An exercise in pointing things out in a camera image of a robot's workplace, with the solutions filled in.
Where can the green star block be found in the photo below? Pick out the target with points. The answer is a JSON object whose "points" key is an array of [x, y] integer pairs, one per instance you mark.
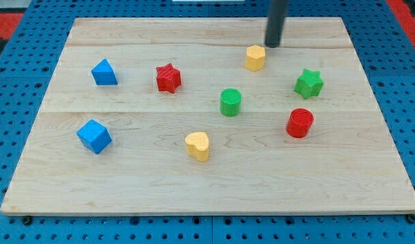
{"points": [[309, 84]]}

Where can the yellow hexagon block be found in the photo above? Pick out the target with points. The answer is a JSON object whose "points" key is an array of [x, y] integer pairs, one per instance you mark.
{"points": [[255, 57]]}

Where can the blue triangular prism block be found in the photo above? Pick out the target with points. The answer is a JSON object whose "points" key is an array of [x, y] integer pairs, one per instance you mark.
{"points": [[103, 73]]}

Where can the red cylinder block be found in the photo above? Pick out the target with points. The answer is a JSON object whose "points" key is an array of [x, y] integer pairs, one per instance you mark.
{"points": [[299, 123]]}

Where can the red star block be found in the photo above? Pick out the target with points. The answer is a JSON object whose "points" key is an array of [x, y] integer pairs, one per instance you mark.
{"points": [[168, 78]]}

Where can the green cylinder block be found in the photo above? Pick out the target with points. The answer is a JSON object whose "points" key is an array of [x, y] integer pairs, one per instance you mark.
{"points": [[230, 102]]}

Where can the blue cube block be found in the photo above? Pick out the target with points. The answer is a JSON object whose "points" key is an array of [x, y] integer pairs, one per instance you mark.
{"points": [[94, 136]]}

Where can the light wooden board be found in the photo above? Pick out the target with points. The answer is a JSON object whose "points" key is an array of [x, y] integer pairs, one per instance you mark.
{"points": [[347, 164]]}

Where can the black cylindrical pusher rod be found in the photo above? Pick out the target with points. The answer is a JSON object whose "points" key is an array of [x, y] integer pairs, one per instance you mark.
{"points": [[276, 17]]}

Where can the yellow heart block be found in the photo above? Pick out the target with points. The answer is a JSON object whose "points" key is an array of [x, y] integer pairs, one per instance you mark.
{"points": [[197, 145]]}

